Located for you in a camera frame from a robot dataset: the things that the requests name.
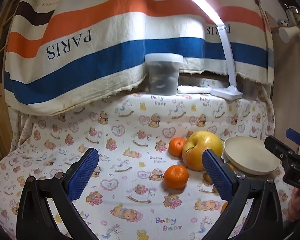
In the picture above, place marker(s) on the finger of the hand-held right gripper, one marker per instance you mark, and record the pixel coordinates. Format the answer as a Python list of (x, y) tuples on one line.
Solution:
[(277, 147), (296, 136)]

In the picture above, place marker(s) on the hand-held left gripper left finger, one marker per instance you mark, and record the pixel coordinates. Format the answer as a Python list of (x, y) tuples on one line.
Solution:
[(83, 173)]

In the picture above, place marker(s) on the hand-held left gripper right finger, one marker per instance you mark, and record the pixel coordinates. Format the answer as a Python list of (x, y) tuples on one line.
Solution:
[(216, 177)]

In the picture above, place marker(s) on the cream round plate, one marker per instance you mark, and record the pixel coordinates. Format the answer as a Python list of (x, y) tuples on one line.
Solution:
[(250, 155)]

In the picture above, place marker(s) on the large yellow apple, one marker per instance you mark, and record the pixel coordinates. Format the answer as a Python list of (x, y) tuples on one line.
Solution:
[(197, 147)]

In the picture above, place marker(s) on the person's right hand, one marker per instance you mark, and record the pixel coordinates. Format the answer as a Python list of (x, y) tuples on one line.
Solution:
[(294, 205)]

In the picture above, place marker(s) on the wooden board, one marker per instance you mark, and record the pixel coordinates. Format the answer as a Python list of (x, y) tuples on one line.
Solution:
[(290, 92)]

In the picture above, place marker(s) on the bear printed table cloth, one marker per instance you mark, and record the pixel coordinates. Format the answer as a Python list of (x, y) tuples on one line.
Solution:
[(115, 135)]

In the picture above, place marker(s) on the white power strip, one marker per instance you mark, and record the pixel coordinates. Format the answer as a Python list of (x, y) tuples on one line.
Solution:
[(192, 89)]

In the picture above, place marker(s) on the white cup-shaped spot lamp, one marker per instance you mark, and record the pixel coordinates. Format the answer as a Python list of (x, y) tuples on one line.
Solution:
[(285, 33)]

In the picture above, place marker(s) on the white desk lamp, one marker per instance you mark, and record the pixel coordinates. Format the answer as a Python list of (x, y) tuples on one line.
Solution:
[(227, 55)]

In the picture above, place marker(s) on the striped lettered cloth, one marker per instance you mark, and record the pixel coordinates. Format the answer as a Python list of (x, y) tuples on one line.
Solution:
[(90, 62)]

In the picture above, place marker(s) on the lidded translucent plastic container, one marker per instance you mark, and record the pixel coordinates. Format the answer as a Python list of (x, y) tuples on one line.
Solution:
[(163, 77)]

